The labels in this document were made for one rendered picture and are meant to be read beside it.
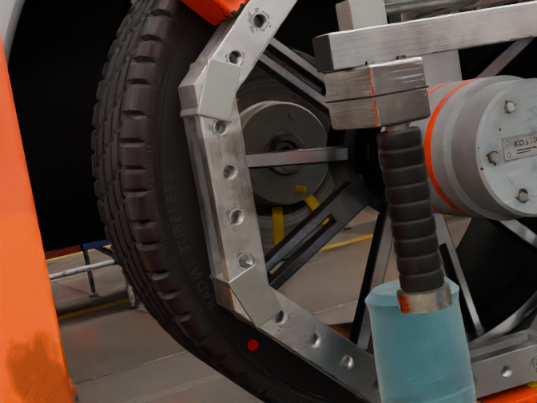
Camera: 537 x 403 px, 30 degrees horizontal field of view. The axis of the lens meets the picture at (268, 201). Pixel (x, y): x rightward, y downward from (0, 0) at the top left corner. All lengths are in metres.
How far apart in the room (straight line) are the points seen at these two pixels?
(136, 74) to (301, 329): 0.31
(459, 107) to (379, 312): 0.21
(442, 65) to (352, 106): 0.27
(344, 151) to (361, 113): 0.33
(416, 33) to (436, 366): 0.30
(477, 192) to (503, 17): 0.17
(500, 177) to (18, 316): 0.44
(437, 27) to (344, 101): 0.10
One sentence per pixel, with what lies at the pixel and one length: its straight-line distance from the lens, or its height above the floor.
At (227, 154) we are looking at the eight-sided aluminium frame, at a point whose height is 0.89.
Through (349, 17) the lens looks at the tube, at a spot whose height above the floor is 0.99.
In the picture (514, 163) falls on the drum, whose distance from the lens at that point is 0.94.
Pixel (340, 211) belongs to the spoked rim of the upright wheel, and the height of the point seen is 0.80.
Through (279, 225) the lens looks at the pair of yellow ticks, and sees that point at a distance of 1.51.
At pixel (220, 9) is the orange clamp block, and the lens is 0.99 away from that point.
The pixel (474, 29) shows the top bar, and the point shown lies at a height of 0.96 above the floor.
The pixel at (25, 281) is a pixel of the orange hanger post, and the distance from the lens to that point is 0.79.
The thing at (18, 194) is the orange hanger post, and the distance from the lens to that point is 0.79.
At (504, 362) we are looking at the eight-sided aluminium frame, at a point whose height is 0.61.
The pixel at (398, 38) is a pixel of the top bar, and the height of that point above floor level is 0.97.
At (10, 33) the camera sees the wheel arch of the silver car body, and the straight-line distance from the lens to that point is 1.32.
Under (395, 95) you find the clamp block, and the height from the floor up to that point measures 0.92.
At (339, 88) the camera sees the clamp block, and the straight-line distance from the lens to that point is 0.84.
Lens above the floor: 0.94
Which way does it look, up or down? 6 degrees down
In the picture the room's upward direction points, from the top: 10 degrees counter-clockwise
